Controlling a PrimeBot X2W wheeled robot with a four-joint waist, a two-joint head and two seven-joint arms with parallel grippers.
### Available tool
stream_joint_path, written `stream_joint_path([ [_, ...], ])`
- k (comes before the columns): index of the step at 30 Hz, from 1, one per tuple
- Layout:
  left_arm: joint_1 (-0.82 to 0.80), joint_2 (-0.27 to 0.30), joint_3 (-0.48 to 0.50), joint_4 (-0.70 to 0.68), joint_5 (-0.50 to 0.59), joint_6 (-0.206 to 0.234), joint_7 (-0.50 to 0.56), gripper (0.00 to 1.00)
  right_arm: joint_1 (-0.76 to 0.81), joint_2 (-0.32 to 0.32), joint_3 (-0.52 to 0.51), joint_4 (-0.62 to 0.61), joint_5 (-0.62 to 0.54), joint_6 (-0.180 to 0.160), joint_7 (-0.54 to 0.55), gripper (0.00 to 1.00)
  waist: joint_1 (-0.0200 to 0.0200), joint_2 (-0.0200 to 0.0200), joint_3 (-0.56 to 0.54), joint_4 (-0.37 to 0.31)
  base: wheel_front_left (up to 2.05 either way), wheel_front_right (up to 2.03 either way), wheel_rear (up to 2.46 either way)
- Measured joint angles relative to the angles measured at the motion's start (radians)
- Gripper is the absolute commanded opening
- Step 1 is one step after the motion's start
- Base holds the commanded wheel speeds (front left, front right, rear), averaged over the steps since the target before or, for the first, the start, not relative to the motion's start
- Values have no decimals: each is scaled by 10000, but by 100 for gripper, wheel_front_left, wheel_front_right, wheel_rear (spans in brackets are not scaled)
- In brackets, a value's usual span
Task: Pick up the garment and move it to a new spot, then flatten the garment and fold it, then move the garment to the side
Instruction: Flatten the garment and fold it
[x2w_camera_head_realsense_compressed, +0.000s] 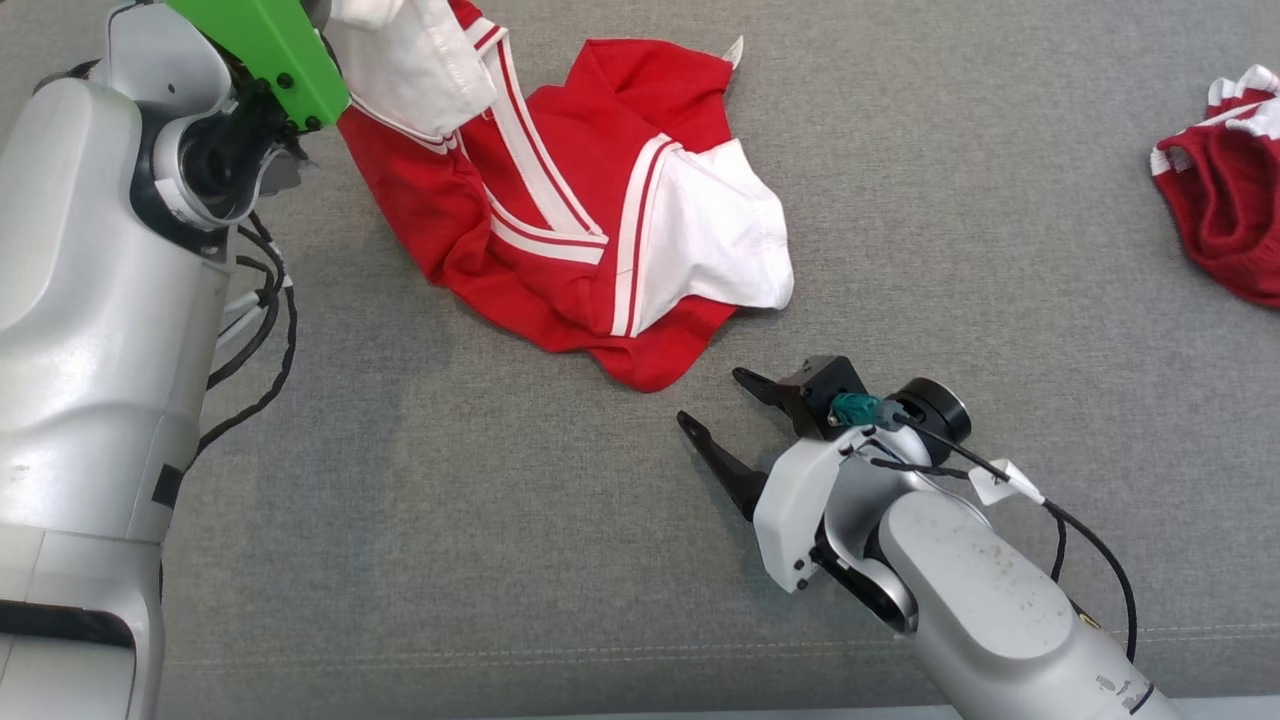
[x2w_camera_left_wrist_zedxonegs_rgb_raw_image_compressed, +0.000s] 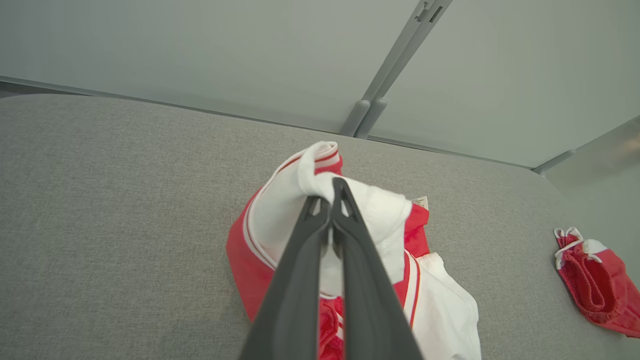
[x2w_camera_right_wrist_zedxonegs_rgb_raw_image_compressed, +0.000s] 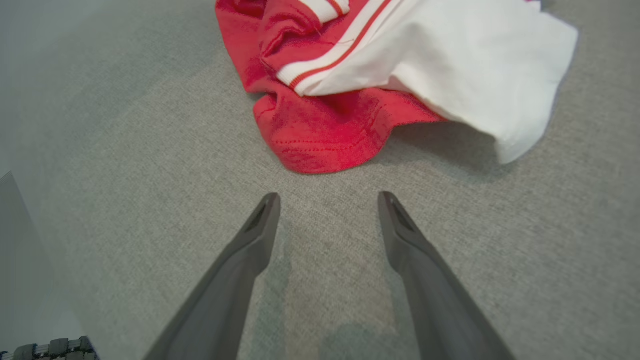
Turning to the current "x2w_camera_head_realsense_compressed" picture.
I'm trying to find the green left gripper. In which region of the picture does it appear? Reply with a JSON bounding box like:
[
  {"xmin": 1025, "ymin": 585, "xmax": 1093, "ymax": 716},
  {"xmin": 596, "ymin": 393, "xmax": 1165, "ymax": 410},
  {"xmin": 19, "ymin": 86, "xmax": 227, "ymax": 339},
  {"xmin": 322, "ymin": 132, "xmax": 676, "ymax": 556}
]
[{"xmin": 165, "ymin": 0, "xmax": 351, "ymax": 133}]

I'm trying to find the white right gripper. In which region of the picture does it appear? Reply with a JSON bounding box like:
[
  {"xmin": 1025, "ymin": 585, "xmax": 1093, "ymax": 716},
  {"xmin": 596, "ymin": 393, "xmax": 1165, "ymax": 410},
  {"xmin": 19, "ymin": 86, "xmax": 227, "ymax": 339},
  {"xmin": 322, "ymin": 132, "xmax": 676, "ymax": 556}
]
[{"xmin": 676, "ymin": 367, "xmax": 879, "ymax": 593}]

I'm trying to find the red white basketball jersey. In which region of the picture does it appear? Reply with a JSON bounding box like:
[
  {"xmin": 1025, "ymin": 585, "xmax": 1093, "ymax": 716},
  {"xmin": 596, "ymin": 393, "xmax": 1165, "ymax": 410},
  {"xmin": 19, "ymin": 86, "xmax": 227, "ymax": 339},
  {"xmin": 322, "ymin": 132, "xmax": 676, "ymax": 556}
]
[{"xmin": 325, "ymin": 0, "xmax": 796, "ymax": 393}]

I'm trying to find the red shorts white side stripe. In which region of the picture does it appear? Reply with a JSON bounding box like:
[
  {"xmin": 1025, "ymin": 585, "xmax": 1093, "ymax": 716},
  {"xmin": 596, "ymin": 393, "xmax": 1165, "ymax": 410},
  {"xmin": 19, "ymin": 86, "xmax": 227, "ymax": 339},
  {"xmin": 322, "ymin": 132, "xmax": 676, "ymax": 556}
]
[{"xmin": 1150, "ymin": 65, "xmax": 1280, "ymax": 308}]

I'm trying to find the grey fabric sofa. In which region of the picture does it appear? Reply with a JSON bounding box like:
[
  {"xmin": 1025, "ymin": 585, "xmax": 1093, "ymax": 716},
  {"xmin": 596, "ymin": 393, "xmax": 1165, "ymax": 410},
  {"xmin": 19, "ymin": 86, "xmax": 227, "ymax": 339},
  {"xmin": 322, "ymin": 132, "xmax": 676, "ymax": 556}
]
[{"xmin": 0, "ymin": 0, "xmax": 1280, "ymax": 720}]

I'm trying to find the black right cable teal plug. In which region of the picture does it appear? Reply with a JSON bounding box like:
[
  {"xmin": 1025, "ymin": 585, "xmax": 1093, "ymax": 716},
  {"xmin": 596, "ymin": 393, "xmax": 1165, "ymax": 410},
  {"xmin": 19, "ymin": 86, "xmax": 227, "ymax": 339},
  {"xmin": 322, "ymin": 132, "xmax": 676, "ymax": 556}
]
[{"xmin": 828, "ymin": 392, "xmax": 1141, "ymax": 663}]

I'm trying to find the black cable teal plug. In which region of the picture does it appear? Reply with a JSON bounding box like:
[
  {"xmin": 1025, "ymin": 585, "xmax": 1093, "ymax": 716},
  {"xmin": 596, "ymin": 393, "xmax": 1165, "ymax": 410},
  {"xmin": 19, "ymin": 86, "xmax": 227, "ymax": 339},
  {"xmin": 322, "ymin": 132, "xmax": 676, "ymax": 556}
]
[
  {"xmin": 195, "ymin": 210, "xmax": 299, "ymax": 461},
  {"xmin": 828, "ymin": 392, "xmax": 1141, "ymax": 663}
]

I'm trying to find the black left cable teal plug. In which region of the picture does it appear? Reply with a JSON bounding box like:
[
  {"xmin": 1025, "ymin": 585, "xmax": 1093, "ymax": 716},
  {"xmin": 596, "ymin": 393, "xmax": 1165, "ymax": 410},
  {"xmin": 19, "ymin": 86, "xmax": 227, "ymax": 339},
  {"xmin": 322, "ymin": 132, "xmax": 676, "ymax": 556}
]
[{"xmin": 195, "ymin": 210, "xmax": 299, "ymax": 461}]

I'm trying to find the white cable label tag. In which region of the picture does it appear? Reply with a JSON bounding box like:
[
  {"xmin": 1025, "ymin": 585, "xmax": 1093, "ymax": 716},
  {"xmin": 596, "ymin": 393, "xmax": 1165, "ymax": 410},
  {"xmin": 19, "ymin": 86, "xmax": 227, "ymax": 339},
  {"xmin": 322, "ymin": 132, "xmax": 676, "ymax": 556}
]
[{"xmin": 968, "ymin": 458, "xmax": 1046, "ymax": 506}]

